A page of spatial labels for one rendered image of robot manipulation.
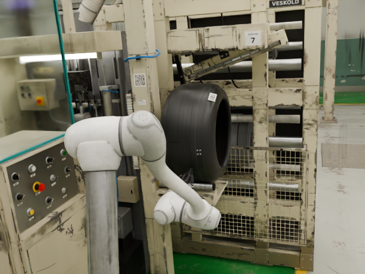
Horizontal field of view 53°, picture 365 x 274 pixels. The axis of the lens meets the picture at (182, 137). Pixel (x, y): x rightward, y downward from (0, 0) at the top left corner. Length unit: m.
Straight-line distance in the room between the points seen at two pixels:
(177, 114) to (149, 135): 0.80
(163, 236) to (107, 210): 1.28
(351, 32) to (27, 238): 10.07
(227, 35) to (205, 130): 0.64
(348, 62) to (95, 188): 10.12
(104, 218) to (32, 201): 0.78
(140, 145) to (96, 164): 0.15
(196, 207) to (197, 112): 0.57
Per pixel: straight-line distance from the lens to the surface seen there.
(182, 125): 1.91
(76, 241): 2.19
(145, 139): 1.15
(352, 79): 11.04
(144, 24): 2.13
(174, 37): 2.33
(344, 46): 10.94
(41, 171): 1.96
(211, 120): 1.91
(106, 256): 1.23
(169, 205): 1.63
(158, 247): 2.51
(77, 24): 2.67
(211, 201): 2.11
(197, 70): 2.44
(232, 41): 2.23
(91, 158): 1.19
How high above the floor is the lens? 1.73
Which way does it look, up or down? 15 degrees down
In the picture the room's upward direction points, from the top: 4 degrees counter-clockwise
